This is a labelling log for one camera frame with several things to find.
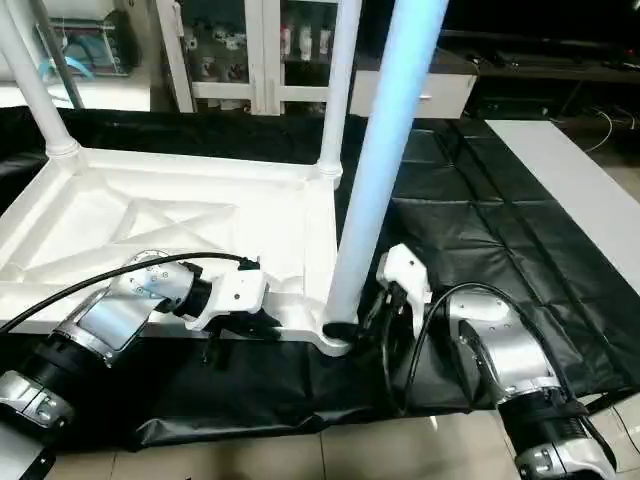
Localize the white plastic table top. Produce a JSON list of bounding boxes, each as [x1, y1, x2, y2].
[[0, 145, 361, 356]]

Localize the white plastic table leg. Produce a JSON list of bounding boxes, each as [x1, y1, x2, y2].
[[316, 0, 363, 181], [0, 0, 81, 163], [322, 0, 449, 331]]

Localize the black work surface mat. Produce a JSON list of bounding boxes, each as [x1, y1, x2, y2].
[[0, 105, 640, 451]]

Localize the white drawer unit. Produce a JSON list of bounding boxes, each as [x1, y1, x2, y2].
[[350, 70, 479, 121]]

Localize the white flat sheet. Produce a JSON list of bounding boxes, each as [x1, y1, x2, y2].
[[485, 118, 640, 271]]

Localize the black metal table leg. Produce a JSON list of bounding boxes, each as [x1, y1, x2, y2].
[[590, 392, 640, 416]]

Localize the white glass door cabinet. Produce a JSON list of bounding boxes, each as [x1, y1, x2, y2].
[[155, 0, 366, 116]]

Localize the colourful background box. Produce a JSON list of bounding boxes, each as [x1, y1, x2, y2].
[[35, 12, 136, 81]]

